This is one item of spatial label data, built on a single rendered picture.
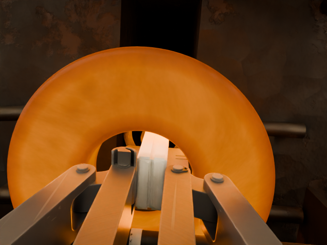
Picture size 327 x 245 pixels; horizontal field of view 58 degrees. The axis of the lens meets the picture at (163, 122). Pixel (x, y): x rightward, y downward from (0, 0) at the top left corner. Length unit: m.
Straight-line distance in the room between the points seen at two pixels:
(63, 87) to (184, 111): 0.07
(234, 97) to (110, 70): 0.07
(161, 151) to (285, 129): 0.12
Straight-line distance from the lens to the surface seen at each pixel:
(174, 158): 0.17
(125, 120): 0.16
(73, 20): 0.25
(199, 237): 0.17
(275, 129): 0.24
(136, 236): 0.17
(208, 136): 0.16
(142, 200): 0.16
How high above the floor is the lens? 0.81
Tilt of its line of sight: 13 degrees down
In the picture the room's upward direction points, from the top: 4 degrees clockwise
